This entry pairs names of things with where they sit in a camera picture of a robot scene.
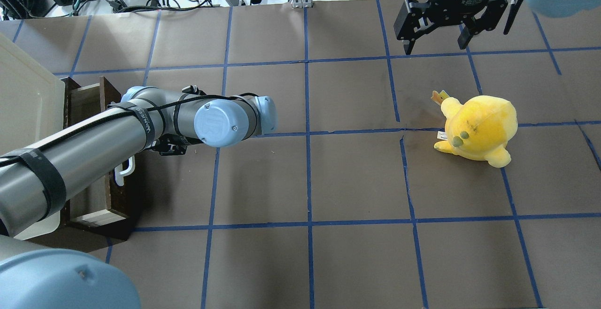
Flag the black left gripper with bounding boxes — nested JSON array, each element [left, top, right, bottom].
[[150, 134, 193, 155]]

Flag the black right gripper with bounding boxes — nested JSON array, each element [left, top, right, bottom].
[[393, 0, 508, 55]]

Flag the wooden drawer with white handle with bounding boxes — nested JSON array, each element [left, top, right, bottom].
[[63, 76, 135, 227]]

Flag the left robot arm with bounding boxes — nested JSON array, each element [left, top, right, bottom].
[[0, 86, 278, 309]]

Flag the dark wooden drawer cabinet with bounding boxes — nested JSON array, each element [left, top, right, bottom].
[[23, 77, 141, 253]]

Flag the yellow plush dinosaur toy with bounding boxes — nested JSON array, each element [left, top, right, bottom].
[[431, 91, 518, 168]]

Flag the cream plastic storage box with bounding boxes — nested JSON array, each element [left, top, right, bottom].
[[1, 35, 67, 240]]

